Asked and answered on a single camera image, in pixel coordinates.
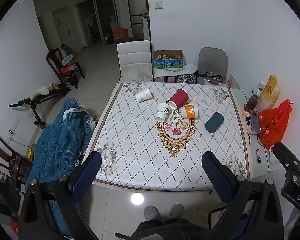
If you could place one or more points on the white padded chair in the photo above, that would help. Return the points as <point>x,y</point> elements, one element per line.
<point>133,55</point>

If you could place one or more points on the black exercise bench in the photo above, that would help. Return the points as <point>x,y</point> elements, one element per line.
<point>40,100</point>

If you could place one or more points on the blue ribbed blanket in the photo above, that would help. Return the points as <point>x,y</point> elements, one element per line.
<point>55,142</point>

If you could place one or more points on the person's legs dark pants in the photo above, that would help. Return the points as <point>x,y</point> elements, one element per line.
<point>165,230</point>

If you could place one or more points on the black frame stool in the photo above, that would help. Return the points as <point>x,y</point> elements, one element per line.
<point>209,217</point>

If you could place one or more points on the white cloth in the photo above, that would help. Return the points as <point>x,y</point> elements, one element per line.
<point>187,70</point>

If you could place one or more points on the small printed lighter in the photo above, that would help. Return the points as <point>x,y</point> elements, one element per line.
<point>257,155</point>

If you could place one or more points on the patterned floral tablecloth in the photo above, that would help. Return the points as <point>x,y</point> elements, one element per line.
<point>140,142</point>

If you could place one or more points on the clear bottle white cap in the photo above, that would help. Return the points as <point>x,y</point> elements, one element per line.
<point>259,87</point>

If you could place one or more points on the dark teal cup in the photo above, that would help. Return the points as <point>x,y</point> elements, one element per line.
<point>214,122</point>

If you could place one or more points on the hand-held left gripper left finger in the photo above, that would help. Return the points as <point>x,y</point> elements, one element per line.
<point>86,177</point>

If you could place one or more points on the yellow snack packet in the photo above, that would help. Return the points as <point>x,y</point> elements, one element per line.
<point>270,90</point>

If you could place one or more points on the printed cardboard box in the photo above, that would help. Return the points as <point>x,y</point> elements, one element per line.
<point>168,63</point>

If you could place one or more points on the small glass jar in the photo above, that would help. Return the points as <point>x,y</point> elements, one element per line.
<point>215,81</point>

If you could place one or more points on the orange paper cup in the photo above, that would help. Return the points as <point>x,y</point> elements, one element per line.
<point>190,111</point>

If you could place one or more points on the orange plastic bag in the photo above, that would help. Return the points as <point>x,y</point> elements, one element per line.
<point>275,125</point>

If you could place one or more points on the jar of brown liquid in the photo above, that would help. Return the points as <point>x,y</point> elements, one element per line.
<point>250,103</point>

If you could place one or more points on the white green-print paper cup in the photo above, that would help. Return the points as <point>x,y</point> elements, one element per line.
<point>161,112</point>

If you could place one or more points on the orange box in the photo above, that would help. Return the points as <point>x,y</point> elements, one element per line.
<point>120,32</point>

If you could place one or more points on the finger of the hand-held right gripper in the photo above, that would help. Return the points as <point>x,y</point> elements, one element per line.
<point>286,156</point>

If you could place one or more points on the pink stool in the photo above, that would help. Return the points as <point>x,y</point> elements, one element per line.
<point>162,79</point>

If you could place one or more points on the purple booklet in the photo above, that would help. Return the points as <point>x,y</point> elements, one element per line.
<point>254,121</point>

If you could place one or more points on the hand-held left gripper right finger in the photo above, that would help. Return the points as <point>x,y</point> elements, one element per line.
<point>215,176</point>

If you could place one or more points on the grey padded chair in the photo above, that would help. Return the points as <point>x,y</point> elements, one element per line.
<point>212,60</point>

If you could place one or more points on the pile of clothes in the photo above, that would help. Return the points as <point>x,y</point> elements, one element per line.
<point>67,60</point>

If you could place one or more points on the white side table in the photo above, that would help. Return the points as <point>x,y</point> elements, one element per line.
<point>263,160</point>

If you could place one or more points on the white floral paper cup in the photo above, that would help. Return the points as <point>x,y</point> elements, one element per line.
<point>143,95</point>

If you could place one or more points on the white wall switch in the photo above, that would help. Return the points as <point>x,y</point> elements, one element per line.
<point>159,5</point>

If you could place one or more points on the dark wooden chair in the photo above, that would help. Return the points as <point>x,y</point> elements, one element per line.
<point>2,147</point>
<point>53,60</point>

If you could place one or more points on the red paper cup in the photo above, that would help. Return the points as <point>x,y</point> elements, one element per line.
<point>179,98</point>

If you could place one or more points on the patterned black white bag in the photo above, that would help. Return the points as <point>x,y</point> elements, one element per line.
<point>186,78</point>

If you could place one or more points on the small yellow item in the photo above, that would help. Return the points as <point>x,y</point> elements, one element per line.
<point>29,153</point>

